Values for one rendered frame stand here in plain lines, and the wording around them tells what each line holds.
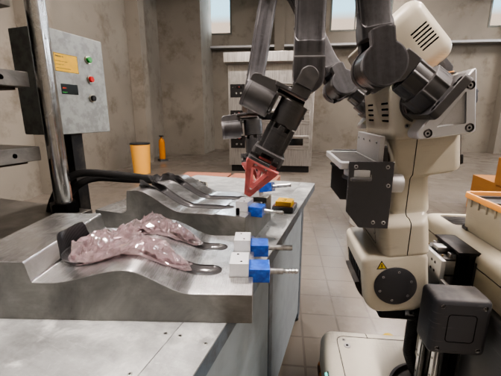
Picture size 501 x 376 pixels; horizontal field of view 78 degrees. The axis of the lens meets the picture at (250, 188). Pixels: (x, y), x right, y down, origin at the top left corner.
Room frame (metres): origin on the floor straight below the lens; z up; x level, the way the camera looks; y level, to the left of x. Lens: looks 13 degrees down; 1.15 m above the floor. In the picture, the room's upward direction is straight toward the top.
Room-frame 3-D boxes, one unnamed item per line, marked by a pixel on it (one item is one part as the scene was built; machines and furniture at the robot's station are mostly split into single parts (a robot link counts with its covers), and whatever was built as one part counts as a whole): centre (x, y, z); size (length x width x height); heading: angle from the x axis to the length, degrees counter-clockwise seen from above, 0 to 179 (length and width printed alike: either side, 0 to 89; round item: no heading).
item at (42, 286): (0.60, 0.24, 0.85); 0.50 x 0.26 x 0.11; 88
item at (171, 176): (0.95, 0.20, 0.92); 0.35 x 0.16 x 0.09; 71
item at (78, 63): (1.39, 0.80, 0.73); 0.30 x 0.22 x 1.47; 161
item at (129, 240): (0.60, 0.24, 0.90); 0.26 x 0.18 x 0.08; 88
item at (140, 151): (6.11, 2.19, 0.31); 0.40 x 0.39 x 0.61; 175
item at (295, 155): (6.67, -0.45, 1.14); 1.75 x 1.35 x 2.28; 82
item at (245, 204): (0.82, -0.03, 0.89); 0.13 x 0.05 x 0.05; 71
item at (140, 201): (0.96, 0.21, 0.87); 0.50 x 0.26 x 0.14; 71
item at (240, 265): (0.54, -0.03, 0.85); 0.13 x 0.05 x 0.05; 88
